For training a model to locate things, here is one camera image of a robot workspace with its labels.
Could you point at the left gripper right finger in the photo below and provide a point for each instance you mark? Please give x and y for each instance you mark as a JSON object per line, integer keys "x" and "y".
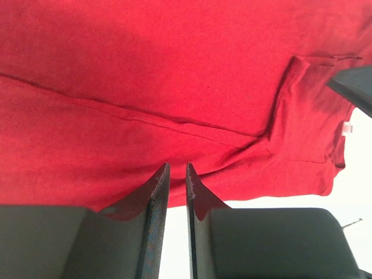
{"x": 200, "y": 202}

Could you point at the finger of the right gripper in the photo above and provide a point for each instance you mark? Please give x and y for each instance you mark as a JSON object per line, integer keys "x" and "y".
{"x": 355, "y": 86}

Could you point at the dark red t shirt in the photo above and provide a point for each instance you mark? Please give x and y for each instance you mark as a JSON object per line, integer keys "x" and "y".
{"x": 97, "y": 95}

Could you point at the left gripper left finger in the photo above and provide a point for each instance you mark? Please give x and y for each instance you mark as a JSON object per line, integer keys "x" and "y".
{"x": 143, "y": 215}

